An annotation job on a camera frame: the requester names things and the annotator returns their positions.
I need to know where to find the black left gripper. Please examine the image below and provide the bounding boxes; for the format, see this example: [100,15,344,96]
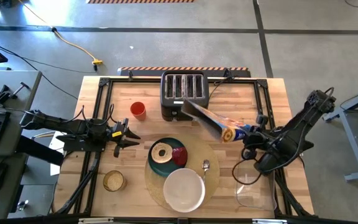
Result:
[106,118,142,158]

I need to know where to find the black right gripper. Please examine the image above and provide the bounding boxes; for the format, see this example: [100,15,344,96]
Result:
[242,129,281,154]

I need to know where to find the yellow and blue cereal box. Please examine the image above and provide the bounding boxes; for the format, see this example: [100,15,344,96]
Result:
[181,98,252,144]

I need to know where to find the silver metal spoon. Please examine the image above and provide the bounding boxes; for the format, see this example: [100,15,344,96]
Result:
[201,159,211,183]

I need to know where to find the orange plastic cup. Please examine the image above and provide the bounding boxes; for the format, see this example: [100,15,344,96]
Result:
[130,101,147,121]

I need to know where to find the toasted bagel half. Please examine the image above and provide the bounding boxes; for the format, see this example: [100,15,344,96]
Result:
[151,142,173,164]

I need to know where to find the round woven straw placemat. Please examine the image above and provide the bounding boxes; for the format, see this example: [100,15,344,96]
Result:
[144,133,221,212]

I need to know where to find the dark teal plate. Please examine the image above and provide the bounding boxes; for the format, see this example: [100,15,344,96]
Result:
[147,137,188,178]

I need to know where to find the red apple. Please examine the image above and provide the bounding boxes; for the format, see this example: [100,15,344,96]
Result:
[172,146,188,167]

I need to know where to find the clear plastic container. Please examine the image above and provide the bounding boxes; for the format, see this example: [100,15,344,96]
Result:
[234,151,278,212]

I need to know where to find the black four-slot toaster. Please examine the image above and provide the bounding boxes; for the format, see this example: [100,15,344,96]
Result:
[160,70,210,122]

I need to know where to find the large white ceramic bowl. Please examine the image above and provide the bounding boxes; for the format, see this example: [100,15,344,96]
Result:
[162,167,206,213]

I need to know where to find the black mat with hazard stripes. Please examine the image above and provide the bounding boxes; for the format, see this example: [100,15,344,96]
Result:
[117,66,250,78]

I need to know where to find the white paper sheet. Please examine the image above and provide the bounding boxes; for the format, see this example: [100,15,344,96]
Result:
[48,130,70,177]

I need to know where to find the black flat bar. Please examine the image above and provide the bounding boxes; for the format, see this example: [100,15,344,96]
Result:
[16,135,65,167]

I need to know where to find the grey metal table stand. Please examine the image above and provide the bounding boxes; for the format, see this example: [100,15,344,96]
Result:
[323,81,358,183]

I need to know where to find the small silver metal clamp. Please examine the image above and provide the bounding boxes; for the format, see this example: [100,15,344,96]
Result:
[16,199,30,212]

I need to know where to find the black bar clamp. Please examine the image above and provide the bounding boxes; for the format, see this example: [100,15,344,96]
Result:
[0,81,30,105]

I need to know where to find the grey office desk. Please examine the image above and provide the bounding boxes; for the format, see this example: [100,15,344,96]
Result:
[0,70,43,220]

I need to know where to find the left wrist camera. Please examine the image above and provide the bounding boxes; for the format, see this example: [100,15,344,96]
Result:
[110,123,126,138]

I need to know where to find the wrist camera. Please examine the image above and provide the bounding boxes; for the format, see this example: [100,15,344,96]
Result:
[255,114,269,129]
[110,123,126,138]

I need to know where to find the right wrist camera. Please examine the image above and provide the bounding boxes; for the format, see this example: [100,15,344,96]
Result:
[255,114,269,129]

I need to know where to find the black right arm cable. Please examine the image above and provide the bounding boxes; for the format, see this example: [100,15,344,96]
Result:
[231,148,262,187]

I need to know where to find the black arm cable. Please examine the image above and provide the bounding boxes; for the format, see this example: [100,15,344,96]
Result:
[72,104,115,126]
[231,148,262,187]

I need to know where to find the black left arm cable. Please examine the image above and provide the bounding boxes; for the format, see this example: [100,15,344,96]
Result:
[72,104,115,126]

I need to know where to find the black aluminium table frame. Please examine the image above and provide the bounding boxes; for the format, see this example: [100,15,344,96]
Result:
[53,76,316,224]

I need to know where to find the black toaster power cable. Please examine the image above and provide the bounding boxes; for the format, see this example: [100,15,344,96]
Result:
[208,68,234,101]

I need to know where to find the silver metal bracket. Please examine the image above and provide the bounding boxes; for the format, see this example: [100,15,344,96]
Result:
[78,217,114,224]
[252,218,288,224]

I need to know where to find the yellow extension cable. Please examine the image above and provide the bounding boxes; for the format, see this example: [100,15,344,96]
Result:
[17,0,104,67]

